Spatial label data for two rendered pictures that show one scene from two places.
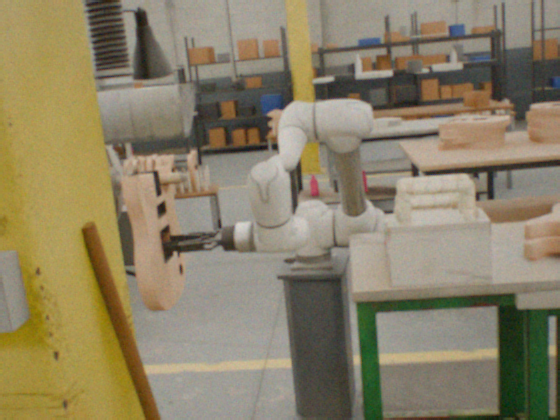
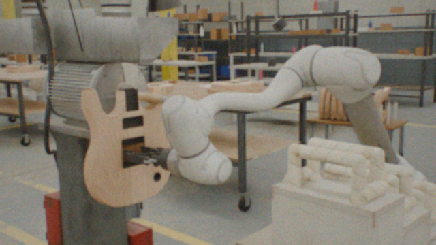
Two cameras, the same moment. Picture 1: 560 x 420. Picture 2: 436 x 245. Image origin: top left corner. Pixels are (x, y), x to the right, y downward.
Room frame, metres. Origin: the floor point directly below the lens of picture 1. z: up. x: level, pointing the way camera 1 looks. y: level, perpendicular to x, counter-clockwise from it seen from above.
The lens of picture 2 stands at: (0.56, -0.87, 1.49)
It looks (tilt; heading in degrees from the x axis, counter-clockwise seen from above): 11 degrees down; 35
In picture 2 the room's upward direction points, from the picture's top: 1 degrees counter-clockwise
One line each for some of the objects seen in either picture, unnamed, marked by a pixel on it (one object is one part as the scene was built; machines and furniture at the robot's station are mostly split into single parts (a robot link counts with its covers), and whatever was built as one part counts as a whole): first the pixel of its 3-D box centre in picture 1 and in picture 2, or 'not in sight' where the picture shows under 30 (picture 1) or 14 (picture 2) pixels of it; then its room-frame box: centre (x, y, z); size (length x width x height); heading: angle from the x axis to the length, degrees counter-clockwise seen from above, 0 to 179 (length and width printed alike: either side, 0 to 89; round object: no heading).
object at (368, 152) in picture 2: (432, 181); (343, 148); (1.70, -0.44, 1.20); 0.20 x 0.03 x 0.03; 81
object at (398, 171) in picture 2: (427, 197); (374, 167); (1.86, -0.46, 1.12); 0.20 x 0.03 x 0.03; 81
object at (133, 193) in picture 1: (135, 192); (95, 103); (1.64, 0.38, 1.26); 0.07 x 0.04 x 0.10; 173
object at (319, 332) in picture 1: (321, 338); not in sight; (2.58, -0.13, 0.35); 0.28 x 0.28 x 0.70; 76
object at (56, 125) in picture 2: not in sight; (88, 124); (1.93, 0.75, 1.11); 0.36 x 0.24 x 0.04; 83
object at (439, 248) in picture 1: (436, 247); (334, 224); (1.66, -0.43, 1.02); 0.27 x 0.15 x 0.17; 82
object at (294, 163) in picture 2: (404, 207); (294, 169); (1.63, -0.34, 1.15); 0.03 x 0.03 x 0.09
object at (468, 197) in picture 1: (469, 202); (358, 182); (1.60, -0.51, 1.15); 0.03 x 0.03 x 0.09
